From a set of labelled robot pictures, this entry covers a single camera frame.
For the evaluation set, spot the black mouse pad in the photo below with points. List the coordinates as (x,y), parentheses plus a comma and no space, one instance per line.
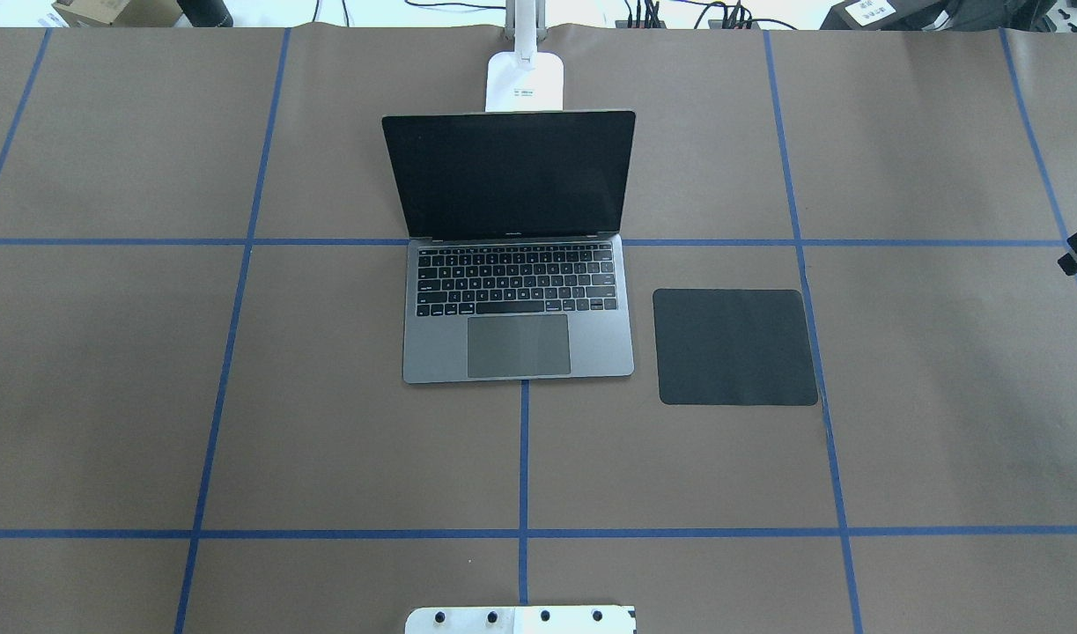
(733,347)

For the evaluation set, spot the grey laptop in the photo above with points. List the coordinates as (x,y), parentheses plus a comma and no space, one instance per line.
(515,260)

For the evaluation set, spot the white desk lamp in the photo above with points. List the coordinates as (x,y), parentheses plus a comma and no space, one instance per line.
(524,78)

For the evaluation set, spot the black water bottle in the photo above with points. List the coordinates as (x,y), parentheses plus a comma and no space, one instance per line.
(206,13)

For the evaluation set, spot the brown cardboard box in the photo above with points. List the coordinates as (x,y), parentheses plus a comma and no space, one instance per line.
(101,13)

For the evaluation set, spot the white camera mast pedestal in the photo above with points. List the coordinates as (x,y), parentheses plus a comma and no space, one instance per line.
(523,619)

